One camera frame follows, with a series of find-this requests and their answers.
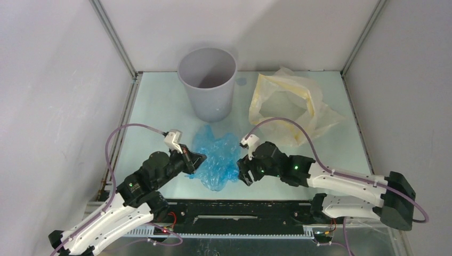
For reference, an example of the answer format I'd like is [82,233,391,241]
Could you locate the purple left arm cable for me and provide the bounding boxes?
[49,123,184,256]

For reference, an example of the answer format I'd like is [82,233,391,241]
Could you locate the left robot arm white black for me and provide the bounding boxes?
[48,145,207,255]

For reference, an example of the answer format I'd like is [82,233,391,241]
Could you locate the translucent yellow-white trash bag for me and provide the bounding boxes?
[248,67,345,147]

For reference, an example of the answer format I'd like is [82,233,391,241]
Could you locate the blue plastic trash bag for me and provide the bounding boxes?
[186,125,241,191]

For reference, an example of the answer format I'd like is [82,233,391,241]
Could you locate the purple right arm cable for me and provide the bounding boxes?
[244,117,430,256]

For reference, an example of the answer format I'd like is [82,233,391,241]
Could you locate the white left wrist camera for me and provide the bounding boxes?
[164,129,183,154]

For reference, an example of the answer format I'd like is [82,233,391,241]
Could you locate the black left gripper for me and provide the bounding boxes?
[155,143,207,188]

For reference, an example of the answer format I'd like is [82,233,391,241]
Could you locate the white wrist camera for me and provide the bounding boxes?
[164,129,183,154]
[239,134,261,161]

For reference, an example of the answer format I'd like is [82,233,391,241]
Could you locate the grey plastic trash bin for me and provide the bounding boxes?
[177,47,237,122]

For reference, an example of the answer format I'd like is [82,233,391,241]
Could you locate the aluminium frame rail front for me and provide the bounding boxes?
[74,201,410,256]

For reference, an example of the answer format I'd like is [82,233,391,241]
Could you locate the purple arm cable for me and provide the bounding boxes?
[244,117,430,256]
[49,123,184,256]

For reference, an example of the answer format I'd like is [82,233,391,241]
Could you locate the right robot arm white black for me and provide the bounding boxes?
[237,142,416,231]

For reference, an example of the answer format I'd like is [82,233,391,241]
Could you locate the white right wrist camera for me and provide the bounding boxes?
[239,134,261,161]

